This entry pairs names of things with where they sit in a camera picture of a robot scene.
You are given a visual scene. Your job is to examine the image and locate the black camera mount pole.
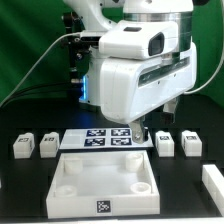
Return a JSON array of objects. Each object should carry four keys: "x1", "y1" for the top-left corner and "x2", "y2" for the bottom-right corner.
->
[{"x1": 62, "y1": 12, "x2": 88, "y2": 102}]

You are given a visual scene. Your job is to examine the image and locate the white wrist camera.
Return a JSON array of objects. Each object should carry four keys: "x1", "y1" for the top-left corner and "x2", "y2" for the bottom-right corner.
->
[{"x1": 99, "y1": 20, "x2": 179, "y2": 60}]

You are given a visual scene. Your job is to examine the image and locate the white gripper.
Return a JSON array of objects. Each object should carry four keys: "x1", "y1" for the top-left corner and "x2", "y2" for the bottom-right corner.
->
[{"x1": 100, "y1": 43, "x2": 197, "y2": 144}]

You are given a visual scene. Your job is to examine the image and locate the black cables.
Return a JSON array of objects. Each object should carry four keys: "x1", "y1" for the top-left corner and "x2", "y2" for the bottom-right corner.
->
[{"x1": 0, "y1": 82, "x2": 73, "y2": 108}]

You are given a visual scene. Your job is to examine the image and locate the white marker plate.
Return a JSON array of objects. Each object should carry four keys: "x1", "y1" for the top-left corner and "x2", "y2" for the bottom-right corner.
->
[{"x1": 60, "y1": 128, "x2": 153, "y2": 150}]

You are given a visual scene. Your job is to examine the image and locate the white obstacle bracket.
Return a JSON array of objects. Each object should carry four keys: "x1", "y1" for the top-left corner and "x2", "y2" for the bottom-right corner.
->
[{"x1": 202, "y1": 164, "x2": 224, "y2": 217}]

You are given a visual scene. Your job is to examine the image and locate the white square tabletop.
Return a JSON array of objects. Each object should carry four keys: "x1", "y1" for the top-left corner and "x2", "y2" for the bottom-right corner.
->
[{"x1": 46, "y1": 151, "x2": 160, "y2": 219}]

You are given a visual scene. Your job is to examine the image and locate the mounted depth camera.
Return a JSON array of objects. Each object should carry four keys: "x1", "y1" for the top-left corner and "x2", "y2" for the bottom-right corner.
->
[{"x1": 80, "y1": 31, "x2": 105, "y2": 43}]

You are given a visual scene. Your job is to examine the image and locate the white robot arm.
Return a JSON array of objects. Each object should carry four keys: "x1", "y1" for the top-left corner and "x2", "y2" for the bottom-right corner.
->
[{"x1": 63, "y1": 0, "x2": 197, "y2": 143}]

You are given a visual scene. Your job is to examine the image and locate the white camera cable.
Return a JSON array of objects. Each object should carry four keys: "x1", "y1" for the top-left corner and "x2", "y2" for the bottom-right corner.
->
[{"x1": 0, "y1": 32, "x2": 81, "y2": 105}]

